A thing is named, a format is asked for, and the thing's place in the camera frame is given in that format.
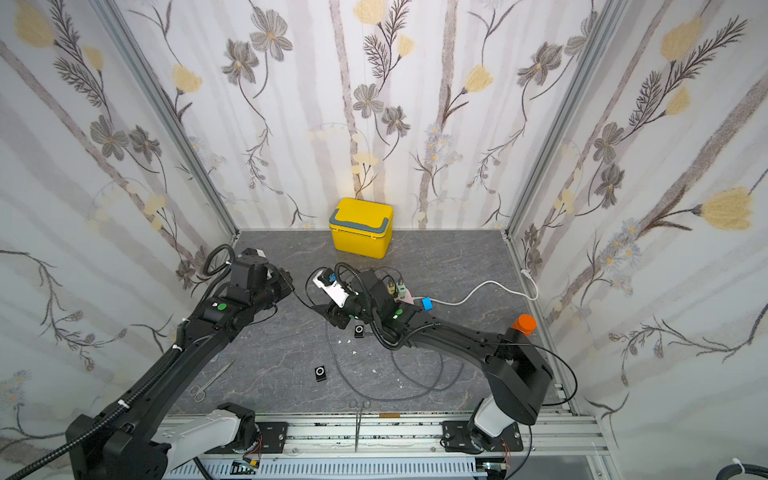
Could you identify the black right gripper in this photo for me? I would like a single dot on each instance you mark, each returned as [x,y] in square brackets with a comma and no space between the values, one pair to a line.
[335,313]

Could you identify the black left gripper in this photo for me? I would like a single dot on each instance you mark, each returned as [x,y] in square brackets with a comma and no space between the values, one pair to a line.
[280,276]

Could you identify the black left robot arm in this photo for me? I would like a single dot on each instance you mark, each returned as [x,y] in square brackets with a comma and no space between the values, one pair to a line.
[123,442]

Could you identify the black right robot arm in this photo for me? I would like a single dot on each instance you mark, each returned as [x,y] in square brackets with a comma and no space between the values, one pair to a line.
[516,371]

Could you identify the pink power strip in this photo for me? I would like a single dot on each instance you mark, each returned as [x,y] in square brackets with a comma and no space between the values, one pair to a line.
[407,297]

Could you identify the yellow plastic storage box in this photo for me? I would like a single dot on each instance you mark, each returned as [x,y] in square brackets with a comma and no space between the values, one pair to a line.
[361,227]

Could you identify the silver scissors left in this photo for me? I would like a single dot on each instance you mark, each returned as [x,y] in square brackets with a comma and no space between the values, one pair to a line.
[199,392]

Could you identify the orange bottle cap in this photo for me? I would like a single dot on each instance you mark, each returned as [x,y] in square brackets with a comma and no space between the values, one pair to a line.
[526,324]

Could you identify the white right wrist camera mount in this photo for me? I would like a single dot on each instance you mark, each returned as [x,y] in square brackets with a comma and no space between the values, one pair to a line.
[327,281]

